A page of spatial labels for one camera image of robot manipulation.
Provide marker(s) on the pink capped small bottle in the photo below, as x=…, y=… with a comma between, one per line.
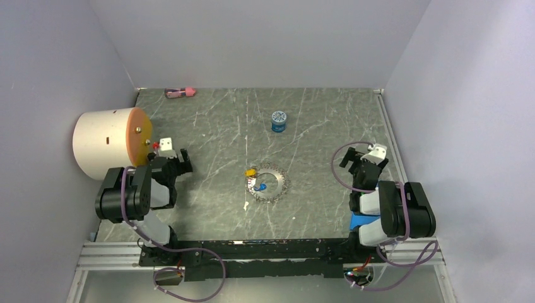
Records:
x=173, y=93

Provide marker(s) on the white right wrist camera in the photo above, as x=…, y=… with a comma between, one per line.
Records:
x=376, y=154

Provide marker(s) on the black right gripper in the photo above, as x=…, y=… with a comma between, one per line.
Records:
x=351, y=155

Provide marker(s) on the blue round jar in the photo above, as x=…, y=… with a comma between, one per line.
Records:
x=278, y=121

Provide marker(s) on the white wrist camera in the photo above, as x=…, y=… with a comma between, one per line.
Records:
x=376, y=154
x=164, y=148

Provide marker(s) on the cream cylinder with orange face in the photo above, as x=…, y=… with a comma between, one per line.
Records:
x=111, y=138

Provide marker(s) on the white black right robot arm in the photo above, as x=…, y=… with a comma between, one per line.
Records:
x=401, y=209

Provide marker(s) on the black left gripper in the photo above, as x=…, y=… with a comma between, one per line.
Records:
x=184, y=166

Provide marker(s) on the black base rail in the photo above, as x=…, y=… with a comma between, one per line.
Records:
x=203, y=260

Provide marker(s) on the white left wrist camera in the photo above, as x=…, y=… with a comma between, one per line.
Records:
x=164, y=148

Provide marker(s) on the blue flat sheet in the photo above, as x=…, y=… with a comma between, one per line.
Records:
x=358, y=220

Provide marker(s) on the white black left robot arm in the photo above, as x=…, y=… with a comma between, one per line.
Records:
x=131, y=195

